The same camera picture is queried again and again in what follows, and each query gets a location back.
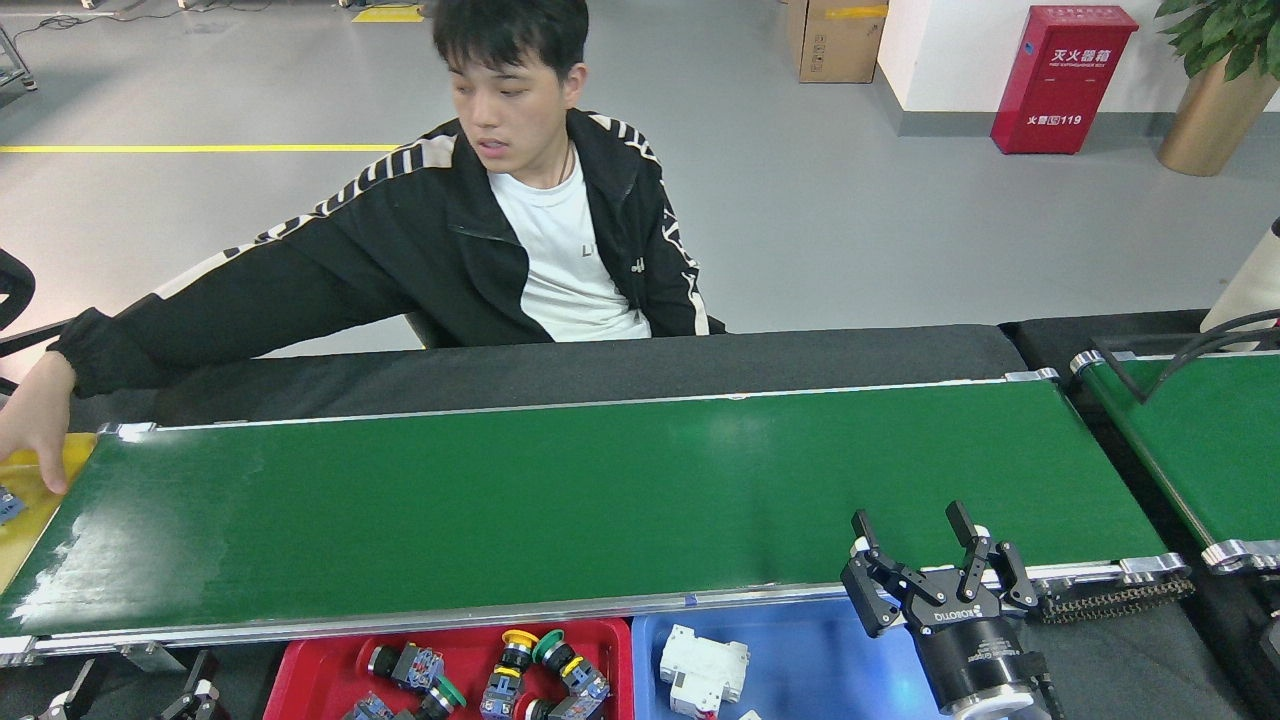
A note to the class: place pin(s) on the person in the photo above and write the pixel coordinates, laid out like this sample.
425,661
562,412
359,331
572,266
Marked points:
420,250

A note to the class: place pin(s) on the black office chair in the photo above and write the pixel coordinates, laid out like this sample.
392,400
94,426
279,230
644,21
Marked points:
12,285

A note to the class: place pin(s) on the yellow push button switch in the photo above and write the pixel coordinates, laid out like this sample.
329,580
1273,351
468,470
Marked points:
520,640

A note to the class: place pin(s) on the red fire extinguisher box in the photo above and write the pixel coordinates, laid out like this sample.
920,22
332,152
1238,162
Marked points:
1065,85

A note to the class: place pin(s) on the metal rack frame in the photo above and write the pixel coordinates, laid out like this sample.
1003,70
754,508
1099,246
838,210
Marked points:
12,72

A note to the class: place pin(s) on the small red mushroom switch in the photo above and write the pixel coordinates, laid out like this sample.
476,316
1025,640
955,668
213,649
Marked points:
420,668

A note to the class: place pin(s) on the potted plant gold pot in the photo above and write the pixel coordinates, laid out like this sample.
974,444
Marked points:
1215,125

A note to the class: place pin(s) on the green conveyor belt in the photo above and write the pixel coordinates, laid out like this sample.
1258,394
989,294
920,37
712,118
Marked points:
1210,450
600,500

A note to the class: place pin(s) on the person's right hand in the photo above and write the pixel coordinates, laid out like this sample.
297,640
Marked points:
40,410

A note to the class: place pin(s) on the cardboard box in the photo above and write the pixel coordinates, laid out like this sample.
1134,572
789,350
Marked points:
835,45

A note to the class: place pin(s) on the blue plastic tray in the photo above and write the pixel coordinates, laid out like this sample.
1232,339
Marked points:
800,660

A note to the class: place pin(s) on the red plastic tray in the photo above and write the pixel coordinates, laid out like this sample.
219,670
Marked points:
320,670

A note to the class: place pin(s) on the yellow plastic tray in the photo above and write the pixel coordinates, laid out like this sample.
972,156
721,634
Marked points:
40,530

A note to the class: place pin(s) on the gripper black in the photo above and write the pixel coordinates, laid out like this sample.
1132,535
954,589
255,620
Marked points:
970,650

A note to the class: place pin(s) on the white bottle black cap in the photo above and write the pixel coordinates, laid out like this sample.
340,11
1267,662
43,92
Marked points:
1250,285

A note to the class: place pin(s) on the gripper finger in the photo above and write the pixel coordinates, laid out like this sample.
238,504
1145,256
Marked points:
70,700
200,690

